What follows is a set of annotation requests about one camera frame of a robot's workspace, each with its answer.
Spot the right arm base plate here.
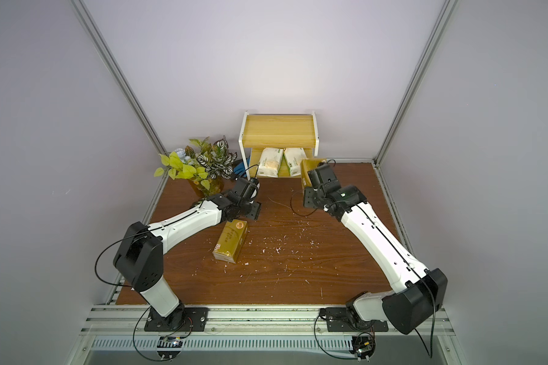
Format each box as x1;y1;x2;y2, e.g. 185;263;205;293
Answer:
319;307;388;332

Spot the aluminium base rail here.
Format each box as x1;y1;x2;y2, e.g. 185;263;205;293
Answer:
67;304;468;364

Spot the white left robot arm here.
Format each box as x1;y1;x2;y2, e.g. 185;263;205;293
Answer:
113;177;261;328

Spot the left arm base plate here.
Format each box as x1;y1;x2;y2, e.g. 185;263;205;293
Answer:
144;307;209;332

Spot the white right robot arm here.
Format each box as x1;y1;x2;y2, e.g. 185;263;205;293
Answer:
301;162;448;335

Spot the white tissue pack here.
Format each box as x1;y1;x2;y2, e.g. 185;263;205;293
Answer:
257;148;283;178
284;148;307;176

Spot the amber glass plant vase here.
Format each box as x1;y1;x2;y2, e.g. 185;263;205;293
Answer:
154;136;237;198

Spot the right small circuit board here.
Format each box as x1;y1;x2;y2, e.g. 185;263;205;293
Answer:
351;335;376;361

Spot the gold tissue pack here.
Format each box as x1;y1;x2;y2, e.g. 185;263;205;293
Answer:
213;219;248;263
300;158;327;189

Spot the small circuit board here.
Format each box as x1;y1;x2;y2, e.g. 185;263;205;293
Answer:
351;335;376;361
156;336;184;361

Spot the white frame wooden shelf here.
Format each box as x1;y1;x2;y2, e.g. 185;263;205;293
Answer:
238;111;320;178

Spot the blue and grey glove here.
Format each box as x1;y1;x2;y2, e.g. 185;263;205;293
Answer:
232;160;246;179

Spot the left small circuit board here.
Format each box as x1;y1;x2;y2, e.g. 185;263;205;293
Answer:
156;336;184;361

